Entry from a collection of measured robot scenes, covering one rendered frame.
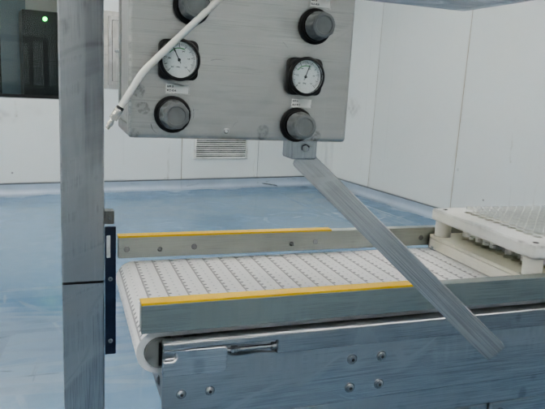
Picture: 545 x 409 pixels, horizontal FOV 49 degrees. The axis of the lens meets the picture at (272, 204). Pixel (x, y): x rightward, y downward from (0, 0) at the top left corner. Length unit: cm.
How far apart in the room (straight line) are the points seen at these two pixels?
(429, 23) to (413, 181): 140
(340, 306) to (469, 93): 454
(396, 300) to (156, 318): 29
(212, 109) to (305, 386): 35
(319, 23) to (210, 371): 38
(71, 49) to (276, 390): 52
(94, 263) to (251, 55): 45
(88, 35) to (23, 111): 481
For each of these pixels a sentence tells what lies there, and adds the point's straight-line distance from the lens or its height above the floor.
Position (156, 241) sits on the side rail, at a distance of 90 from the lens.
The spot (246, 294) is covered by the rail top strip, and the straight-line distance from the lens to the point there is 66.
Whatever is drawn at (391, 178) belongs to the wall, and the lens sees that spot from 589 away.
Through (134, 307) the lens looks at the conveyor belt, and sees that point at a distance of 74.
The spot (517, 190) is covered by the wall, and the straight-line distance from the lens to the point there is 482.
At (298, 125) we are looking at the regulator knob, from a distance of 57.
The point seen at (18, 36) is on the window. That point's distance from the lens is 567.
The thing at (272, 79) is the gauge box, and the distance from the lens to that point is 58.
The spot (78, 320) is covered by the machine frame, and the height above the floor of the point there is 72.
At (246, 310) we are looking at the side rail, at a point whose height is 84.
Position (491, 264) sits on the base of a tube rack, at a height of 84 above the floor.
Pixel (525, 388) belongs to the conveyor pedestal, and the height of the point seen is 66.
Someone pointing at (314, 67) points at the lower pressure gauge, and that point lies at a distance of 59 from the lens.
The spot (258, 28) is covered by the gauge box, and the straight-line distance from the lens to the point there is 58.
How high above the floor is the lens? 108
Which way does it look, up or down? 11 degrees down
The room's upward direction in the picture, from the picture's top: 3 degrees clockwise
